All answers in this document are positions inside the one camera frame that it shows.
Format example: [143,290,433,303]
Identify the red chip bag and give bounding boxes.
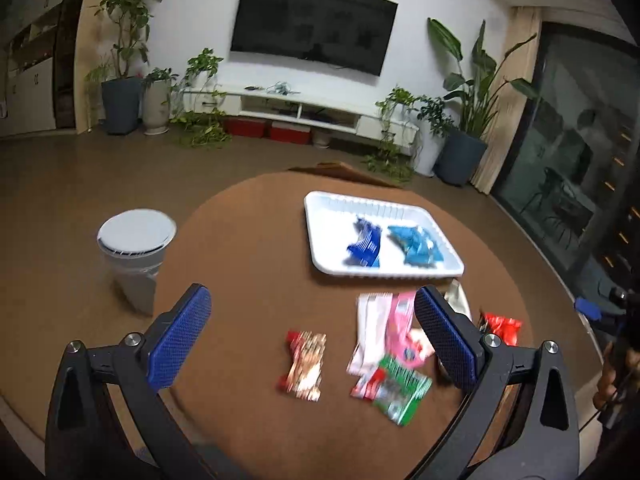
[478,312,523,347]

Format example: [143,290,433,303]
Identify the green seaweed snack packet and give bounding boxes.
[350,354,432,427]

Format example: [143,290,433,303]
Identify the white pink snack packet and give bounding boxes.
[346,294,393,376]

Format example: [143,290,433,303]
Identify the red brown candy packet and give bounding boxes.
[279,330,326,402]

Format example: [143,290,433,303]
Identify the dark blue snack packet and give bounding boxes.
[347,217,382,268]

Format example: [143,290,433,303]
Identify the person's right hand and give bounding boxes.
[592,342,640,410]

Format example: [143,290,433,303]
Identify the light blue snack packet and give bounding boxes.
[388,226,444,266]

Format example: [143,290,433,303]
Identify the white trash bin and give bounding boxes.
[96,208,177,316]

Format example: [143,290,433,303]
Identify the tall plant blue pot right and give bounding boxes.
[426,18,537,186]

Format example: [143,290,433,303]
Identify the tall plant blue pot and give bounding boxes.
[426,18,537,186]
[96,0,162,136]

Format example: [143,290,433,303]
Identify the right white pot plant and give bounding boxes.
[364,86,454,183]

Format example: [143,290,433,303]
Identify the white tv console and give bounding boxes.
[182,84,420,149]

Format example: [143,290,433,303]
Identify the trailing green floor plant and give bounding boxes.
[171,48,231,148]

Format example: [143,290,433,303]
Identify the red storage box left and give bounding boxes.
[224,117,267,139]

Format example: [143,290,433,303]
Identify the red storage box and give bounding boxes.
[268,122,311,145]
[224,117,267,139]

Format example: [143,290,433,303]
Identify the plant in white pot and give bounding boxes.
[142,67,178,136]

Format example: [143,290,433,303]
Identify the red storage box right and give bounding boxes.
[268,122,311,145]

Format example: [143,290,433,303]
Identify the tall plant blue pot left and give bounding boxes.
[96,0,162,136]

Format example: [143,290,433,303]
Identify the black wall television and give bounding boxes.
[230,0,398,76]

